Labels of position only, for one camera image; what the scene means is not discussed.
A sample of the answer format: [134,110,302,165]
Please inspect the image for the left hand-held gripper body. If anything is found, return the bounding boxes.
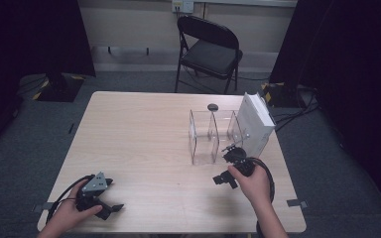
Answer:
[74,171,114,213]

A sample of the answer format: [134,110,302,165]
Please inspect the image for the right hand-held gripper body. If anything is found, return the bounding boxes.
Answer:
[220,140,257,179]

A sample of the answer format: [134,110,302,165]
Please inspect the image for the white book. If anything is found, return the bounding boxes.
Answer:
[235,92,277,160]

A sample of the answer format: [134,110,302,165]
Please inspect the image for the clear acrylic book rack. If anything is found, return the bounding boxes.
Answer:
[188,108,266,167]

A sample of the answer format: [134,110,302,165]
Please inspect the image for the person's right hand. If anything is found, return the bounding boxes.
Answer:
[227,164,273,208]

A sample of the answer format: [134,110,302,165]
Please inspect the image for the person's left hand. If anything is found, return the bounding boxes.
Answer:
[47,178,104,233]

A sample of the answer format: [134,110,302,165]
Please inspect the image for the black stand base striped tape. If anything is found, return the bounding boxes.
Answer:
[32,72,86,103]
[260,81,302,109]

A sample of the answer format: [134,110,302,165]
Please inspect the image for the black folding chair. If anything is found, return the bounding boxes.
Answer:
[174,14,244,95]

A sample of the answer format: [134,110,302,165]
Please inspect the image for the dark curtain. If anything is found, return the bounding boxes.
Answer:
[0,0,96,157]
[269,0,381,220]

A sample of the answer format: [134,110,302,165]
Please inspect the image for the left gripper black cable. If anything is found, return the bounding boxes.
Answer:
[45,174,96,226]

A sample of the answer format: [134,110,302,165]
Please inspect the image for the black floor cables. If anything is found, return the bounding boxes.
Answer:
[271,83,321,133]

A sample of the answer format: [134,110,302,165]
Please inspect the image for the white wall socket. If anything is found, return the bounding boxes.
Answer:
[171,0,195,15]

